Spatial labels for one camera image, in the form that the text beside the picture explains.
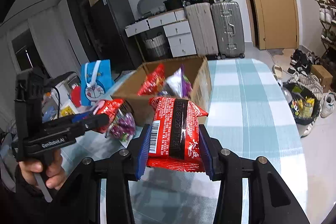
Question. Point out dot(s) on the brown cardboard SF box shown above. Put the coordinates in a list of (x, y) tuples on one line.
[(196, 70)]

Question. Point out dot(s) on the shoe rack with shoes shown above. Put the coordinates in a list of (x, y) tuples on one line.
[(327, 19)]

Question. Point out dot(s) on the red ring snack bag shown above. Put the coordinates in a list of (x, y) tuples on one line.
[(154, 81)]

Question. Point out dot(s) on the purple white snack bag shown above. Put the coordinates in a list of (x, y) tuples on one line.
[(177, 85)]

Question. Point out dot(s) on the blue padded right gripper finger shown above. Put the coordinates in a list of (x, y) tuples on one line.
[(81, 116)]

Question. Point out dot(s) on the white drawer desk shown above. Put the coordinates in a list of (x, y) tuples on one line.
[(176, 28)]

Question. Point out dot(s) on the beige ribbed suitcase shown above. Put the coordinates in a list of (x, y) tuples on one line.
[(202, 28)]

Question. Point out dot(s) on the brown cardboard box on floor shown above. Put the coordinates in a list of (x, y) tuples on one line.
[(325, 78)]

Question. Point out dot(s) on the white sneaker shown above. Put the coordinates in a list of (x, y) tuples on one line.
[(327, 104)]

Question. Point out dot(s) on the red Oreo snack pack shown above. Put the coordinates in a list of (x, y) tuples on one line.
[(110, 108)]

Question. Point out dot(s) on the blue Doraemon gift bag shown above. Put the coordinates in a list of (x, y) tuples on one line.
[(96, 80)]

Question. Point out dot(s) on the person's left hand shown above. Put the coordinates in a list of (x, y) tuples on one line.
[(55, 172)]

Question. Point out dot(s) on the dark purple candy bag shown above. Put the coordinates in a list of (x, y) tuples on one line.
[(122, 127)]

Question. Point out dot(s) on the checkered teal tablecloth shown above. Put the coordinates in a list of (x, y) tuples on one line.
[(250, 116)]

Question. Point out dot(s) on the black trash bag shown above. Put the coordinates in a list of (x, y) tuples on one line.
[(304, 105)]

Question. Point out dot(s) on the white mug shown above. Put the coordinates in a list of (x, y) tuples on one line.
[(62, 94)]

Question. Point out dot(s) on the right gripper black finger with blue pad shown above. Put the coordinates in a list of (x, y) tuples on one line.
[(270, 199), (123, 166)]

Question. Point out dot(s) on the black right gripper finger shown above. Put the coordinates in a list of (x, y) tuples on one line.
[(93, 122)]

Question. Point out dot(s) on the yellow small box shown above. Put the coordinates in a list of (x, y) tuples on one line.
[(68, 108)]

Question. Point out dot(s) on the grey laundry basket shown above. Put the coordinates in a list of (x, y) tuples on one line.
[(157, 47)]

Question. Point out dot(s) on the silver ribbed suitcase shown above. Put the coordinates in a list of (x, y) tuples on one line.
[(228, 26)]

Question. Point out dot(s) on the red snack pack black stripe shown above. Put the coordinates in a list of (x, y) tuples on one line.
[(174, 140)]

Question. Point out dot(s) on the black refrigerator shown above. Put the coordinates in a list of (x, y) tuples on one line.
[(109, 18)]

